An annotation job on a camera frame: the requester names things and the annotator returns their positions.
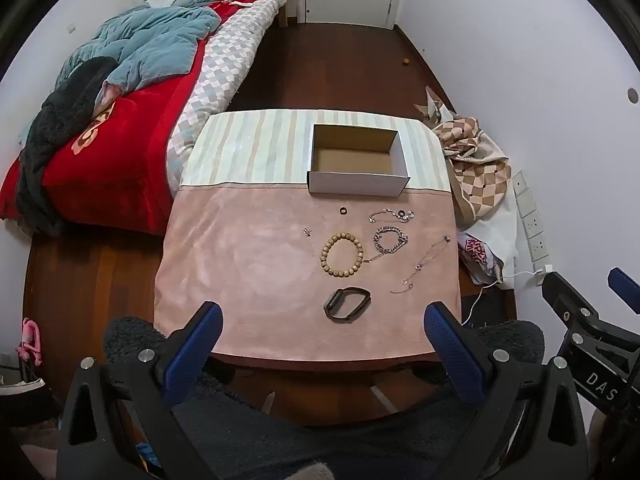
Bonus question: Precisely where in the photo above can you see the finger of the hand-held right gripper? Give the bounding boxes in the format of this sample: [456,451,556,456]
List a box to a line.
[542,271,608,333]
[607,267,640,316]

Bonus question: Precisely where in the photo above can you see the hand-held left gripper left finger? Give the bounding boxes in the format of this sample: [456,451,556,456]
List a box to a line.
[59,301,224,480]

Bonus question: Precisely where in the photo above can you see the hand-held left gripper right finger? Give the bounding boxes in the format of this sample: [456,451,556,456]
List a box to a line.
[423,301,588,480]

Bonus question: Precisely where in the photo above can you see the thin chain necklace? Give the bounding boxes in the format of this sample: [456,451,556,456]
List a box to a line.
[390,234,452,295]

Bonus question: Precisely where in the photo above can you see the black fitness band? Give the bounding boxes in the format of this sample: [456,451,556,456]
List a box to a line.
[324,286,372,322]

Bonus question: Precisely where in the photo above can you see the silver chain bracelet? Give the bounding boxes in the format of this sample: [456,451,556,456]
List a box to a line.
[361,226,410,263]

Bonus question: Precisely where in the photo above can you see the thin silver bracelet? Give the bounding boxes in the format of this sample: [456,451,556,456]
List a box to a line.
[369,207,417,225]

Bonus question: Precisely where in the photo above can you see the wooden bead bracelet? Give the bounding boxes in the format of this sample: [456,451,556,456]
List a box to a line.
[320,231,363,279]

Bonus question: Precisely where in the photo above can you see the white cardboard box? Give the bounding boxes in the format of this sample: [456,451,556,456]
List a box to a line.
[306,123,412,197]

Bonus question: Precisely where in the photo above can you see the pink and striped tablecloth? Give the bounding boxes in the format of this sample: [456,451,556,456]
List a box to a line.
[152,109,463,363]

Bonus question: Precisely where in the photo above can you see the white bag red print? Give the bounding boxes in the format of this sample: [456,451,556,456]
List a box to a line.
[460,232,503,283]

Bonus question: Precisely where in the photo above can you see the dark fleece trousers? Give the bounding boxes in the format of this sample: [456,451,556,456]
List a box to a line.
[102,316,546,480]

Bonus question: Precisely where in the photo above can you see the pink plastic item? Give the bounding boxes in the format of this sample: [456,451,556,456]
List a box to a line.
[15,317,43,366]

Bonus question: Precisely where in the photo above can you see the beige checkered cloth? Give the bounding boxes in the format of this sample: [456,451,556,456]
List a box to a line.
[414,85,512,223]

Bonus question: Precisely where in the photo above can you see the bed with red blanket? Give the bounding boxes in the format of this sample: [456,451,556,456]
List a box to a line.
[0,0,241,236]

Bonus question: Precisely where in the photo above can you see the small pink cloth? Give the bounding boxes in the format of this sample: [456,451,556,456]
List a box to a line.
[95,85,123,111]

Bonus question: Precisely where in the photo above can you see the dark fuzzy cloth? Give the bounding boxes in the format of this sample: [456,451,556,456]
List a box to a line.
[15,56,118,236]

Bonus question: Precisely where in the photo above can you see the white grey checkered quilt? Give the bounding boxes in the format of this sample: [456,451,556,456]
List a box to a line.
[166,0,281,196]

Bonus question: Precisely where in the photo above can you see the blue quilt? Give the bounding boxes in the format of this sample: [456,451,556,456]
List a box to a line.
[54,0,292,92]

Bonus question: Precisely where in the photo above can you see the white charger cable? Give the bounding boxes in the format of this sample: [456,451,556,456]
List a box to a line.
[460,270,546,326]

